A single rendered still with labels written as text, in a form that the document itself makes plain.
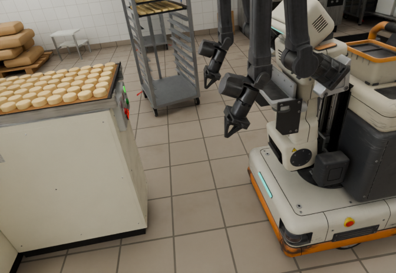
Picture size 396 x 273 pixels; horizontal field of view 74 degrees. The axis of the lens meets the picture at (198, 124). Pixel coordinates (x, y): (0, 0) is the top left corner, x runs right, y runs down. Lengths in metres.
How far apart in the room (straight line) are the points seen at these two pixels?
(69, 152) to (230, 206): 0.98
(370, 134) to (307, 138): 0.23
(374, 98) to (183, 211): 1.18
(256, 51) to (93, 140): 0.75
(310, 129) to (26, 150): 1.19
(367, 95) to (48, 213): 1.52
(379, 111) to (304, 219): 0.55
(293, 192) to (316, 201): 0.11
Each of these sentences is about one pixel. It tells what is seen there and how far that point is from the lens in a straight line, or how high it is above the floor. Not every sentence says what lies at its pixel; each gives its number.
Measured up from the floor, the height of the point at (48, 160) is 0.65.
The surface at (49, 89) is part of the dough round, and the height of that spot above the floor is 0.92.
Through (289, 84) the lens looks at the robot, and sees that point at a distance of 1.11.
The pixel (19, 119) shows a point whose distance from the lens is 1.24.
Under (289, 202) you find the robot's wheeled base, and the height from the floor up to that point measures 0.28.
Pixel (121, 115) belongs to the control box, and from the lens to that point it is 1.17.
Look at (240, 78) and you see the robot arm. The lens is 0.84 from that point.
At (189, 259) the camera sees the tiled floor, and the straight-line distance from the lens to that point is 1.54.
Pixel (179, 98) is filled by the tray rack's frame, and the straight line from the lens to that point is 2.62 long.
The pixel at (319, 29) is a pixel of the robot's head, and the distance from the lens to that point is 1.04.
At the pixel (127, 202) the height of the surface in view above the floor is 0.31.
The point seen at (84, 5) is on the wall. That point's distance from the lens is 5.45.
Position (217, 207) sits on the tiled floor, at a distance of 1.72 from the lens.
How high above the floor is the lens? 1.32
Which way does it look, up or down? 33 degrees down
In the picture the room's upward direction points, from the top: 7 degrees counter-clockwise
